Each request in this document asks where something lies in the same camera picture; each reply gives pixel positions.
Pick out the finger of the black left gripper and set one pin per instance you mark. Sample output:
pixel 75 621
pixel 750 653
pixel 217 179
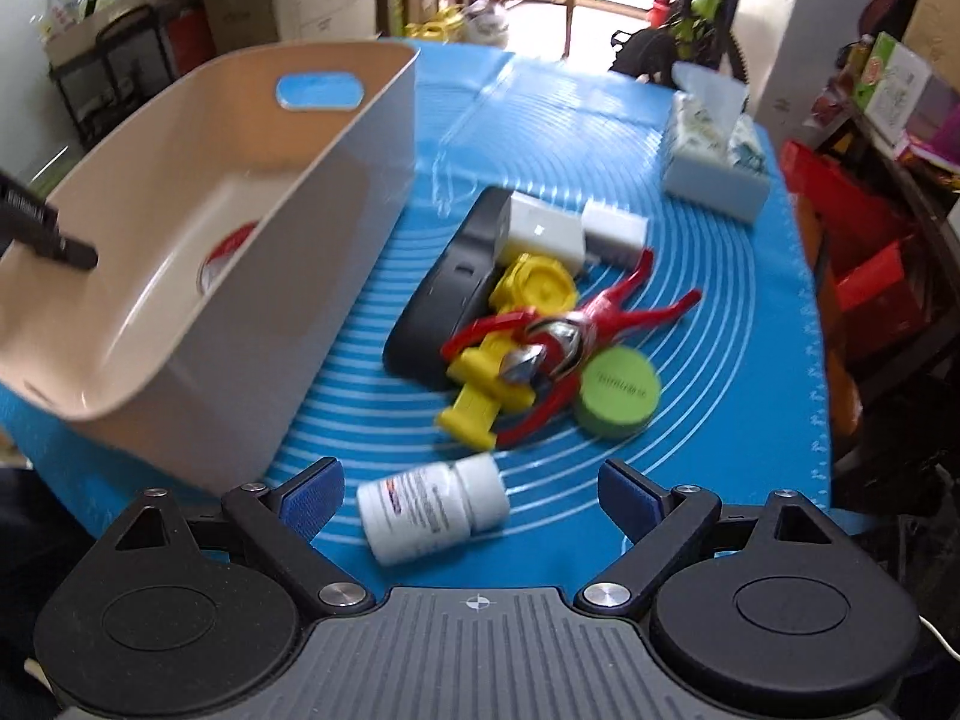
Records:
pixel 31 221

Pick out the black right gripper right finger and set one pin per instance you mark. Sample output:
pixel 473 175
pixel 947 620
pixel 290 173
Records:
pixel 768 609

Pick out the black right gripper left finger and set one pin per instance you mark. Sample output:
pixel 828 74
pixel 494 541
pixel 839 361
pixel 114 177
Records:
pixel 177 611

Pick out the beige plastic storage bin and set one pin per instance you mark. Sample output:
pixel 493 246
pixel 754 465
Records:
pixel 315 142

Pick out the white pill bottle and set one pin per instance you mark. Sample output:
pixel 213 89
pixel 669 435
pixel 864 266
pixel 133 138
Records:
pixel 431 508

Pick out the red silver hero figure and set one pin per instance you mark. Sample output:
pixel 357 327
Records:
pixel 554 348

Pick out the yellow toy launcher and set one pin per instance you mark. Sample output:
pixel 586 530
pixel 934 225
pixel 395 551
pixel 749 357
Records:
pixel 530 282

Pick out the black metal shelf rack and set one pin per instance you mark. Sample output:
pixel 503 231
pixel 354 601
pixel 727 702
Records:
pixel 133 62

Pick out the blue silicone baking mat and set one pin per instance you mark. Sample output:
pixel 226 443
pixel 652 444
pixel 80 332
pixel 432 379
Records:
pixel 743 405

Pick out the white flat charger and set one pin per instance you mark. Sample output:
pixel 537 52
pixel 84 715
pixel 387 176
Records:
pixel 613 236

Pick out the black remote control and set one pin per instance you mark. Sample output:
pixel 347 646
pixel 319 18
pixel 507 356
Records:
pixel 453 294

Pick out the floral tissue pack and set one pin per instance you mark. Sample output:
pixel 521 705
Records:
pixel 711 153

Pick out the white square power adapter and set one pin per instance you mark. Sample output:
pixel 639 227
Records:
pixel 527 225

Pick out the yellow oil jug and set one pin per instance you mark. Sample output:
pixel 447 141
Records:
pixel 448 26

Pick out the green white product box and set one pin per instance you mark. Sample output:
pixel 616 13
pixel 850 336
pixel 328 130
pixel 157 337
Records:
pixel 890 87

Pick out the green children's bicycle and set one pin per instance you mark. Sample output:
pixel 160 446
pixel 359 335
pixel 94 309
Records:
pixel 695 31

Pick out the white chest freezer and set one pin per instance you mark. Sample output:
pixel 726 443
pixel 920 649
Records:
pixel 790 48

